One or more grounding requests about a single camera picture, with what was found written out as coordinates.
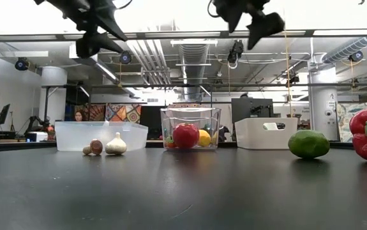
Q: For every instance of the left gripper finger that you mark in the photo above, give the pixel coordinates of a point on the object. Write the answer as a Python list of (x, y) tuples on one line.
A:
[(94, 44), (111, 28)]

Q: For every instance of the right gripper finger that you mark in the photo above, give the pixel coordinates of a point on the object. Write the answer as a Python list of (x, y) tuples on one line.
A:
[(235, 20), (264, 25)]

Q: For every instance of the brown toy mushroom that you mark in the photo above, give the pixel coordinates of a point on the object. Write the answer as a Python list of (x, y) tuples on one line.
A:
[(96, 147)]

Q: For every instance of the white toy garlic bulb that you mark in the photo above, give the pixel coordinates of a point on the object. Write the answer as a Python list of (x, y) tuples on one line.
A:
[(116, 147)]

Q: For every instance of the yellow toy lemon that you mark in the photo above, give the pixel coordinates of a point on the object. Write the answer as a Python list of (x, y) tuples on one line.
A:
[(205, 138)]

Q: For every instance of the small orange green toy fruit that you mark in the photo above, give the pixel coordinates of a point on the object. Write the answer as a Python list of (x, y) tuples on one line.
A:
[(169, 142)]

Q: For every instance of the red toy apple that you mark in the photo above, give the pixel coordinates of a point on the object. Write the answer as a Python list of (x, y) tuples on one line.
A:
[(185, 135)]

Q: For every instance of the green toy lime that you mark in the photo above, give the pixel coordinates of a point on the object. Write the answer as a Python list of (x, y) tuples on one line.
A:
[(308, 143)]

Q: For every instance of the black background robot arm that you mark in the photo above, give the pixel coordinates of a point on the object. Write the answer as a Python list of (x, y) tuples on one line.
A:
[(34, 121)]

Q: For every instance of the black hanging ceiling device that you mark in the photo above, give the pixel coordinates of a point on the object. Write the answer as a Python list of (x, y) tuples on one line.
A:
[(235, 51)]

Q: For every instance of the black round ceiling reel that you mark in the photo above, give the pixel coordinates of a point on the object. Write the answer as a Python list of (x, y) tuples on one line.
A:
[(125, 57), (356, 56), (21, 64)]

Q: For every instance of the plain white column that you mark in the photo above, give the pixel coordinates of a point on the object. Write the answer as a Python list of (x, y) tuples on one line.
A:
[(54, 76)]

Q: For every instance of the person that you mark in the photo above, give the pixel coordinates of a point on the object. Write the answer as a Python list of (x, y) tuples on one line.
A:
[(78, 116)]

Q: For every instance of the large black monitor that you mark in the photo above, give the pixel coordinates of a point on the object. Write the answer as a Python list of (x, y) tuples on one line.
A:
[(250, 108)]

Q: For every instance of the frosted translucent plastic bin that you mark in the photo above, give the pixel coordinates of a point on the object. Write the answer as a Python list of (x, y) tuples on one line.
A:
[(74, 135)]

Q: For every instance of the white column with signs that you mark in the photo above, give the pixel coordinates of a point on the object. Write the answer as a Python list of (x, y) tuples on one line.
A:
[(323, 105)]

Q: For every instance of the clear plastic bin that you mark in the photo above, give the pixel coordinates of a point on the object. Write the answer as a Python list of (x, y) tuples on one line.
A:
[(189, 115)]

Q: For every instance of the small white box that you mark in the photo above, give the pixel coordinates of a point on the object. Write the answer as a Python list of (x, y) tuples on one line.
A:
[(37, 136)]

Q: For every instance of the small black tilted monitor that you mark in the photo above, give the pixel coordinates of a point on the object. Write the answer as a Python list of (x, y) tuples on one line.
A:
[(4, 113)]

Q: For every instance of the grey overhead frame beam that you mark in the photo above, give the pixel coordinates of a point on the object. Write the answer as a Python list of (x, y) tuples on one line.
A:
[(183, 34)]

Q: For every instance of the silver ribbed ceiling duct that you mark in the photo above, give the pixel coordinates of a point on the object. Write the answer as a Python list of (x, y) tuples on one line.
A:
[(193, 64)]

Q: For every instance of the colourful patterned wall hanging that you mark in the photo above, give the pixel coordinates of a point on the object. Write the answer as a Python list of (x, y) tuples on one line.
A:
[(122, 113)]

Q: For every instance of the silver spiral air duct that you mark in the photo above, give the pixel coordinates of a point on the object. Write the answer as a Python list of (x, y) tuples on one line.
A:
[(352, 48)]

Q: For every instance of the floral leaf wall hanging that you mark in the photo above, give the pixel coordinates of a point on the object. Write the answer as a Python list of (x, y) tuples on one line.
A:
[(344, 121)]

